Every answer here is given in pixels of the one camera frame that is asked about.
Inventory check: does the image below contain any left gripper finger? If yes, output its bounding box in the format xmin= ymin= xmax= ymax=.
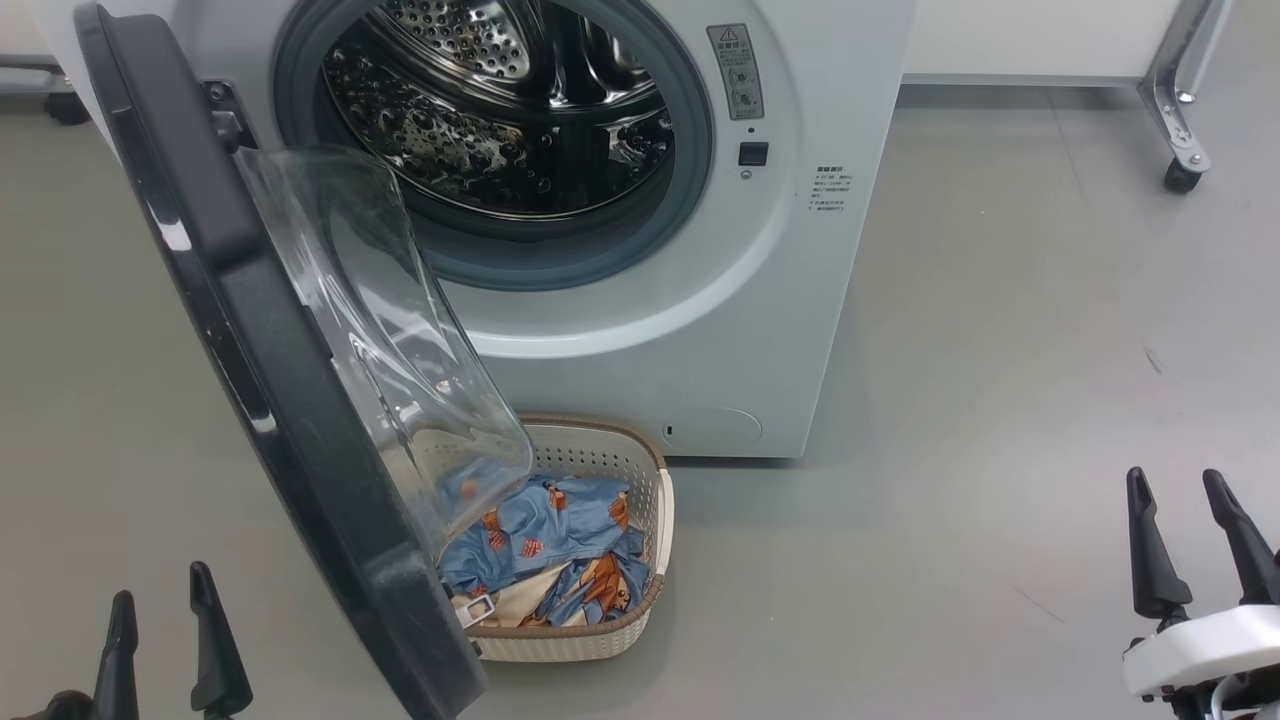
xmin=190 ymin=561 xmax=254 ymax=716
xmin=92 ymin=590 xmax=141 ymax=720

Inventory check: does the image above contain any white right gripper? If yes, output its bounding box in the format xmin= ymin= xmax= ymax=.
xmin=1122 ymin=467 xmax=1280 ymax=701

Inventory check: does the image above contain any black washing machine door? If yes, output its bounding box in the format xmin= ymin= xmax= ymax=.
xmin=75 ymin=3 xmax=536 ymax=720

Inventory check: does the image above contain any blue bear print garment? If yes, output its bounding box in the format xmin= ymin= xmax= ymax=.
xmin=440 ymin=475 xmax=653 ymax=626

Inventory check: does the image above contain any white front-load washing machine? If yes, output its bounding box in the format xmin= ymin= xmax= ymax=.
xmin=30 ymin=0 xmax=916 ymax=459

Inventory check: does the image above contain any cream perforated laundry basket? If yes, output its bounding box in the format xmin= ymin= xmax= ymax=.
xmin=415 ymin=413 xmax=676 ymax=663

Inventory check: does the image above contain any white partition panel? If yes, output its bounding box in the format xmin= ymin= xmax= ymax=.
xmin=900 ymin=0 xmax=1181 ymax=86

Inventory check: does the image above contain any grey warning label sticker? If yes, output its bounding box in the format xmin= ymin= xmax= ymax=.
xmin=707 ymin=24 xmax=765 ymax=121

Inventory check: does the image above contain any metal panel leg bracket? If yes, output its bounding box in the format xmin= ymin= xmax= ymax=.
xmin=1140 ymin=0 xmax=1233 ymax=173

